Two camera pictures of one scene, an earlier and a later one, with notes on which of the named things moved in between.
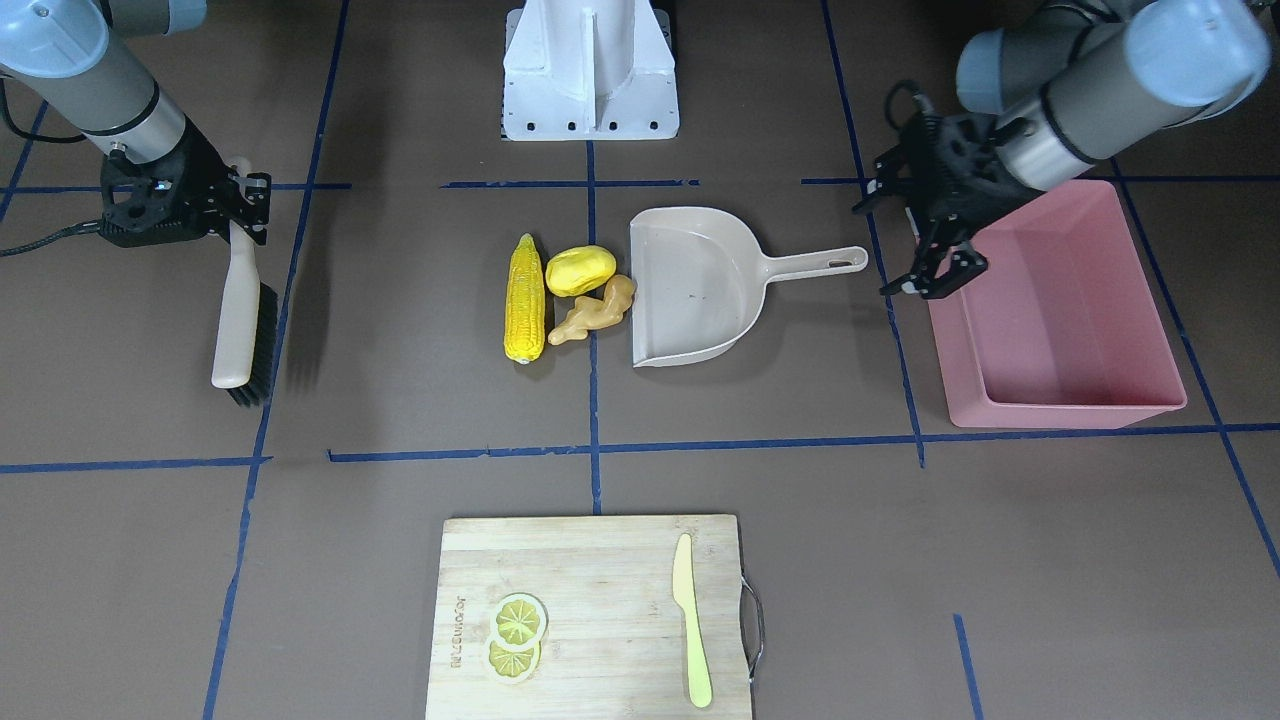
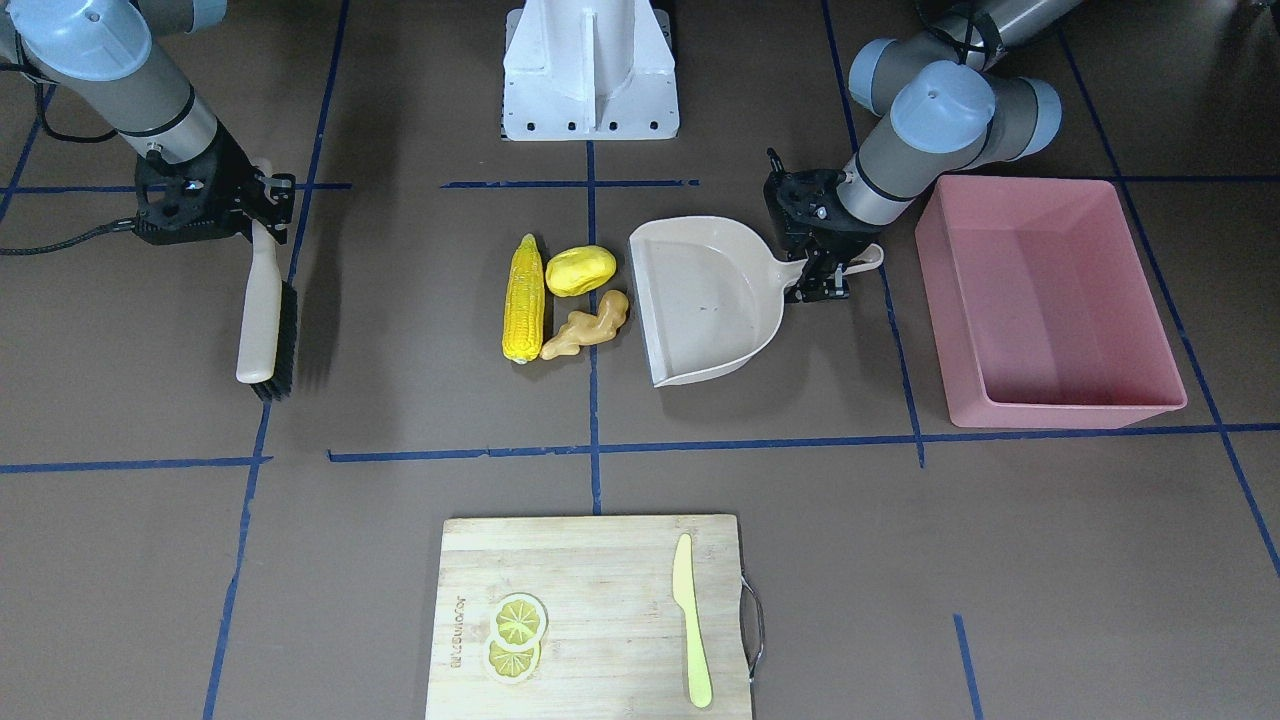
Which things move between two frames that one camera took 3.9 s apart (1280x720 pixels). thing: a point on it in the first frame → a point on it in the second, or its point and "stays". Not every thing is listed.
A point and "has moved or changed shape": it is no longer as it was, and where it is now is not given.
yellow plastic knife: (685, 593) stays
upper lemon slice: (521, 620) stays
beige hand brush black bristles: (246, 338) has moved or changed shape
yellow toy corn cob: (525, 325) stays
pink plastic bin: (1063, 329) stays
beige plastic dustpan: (698, 281) has moved or changed shape
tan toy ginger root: (590, 313) has moved or changed shape
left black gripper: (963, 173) → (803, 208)
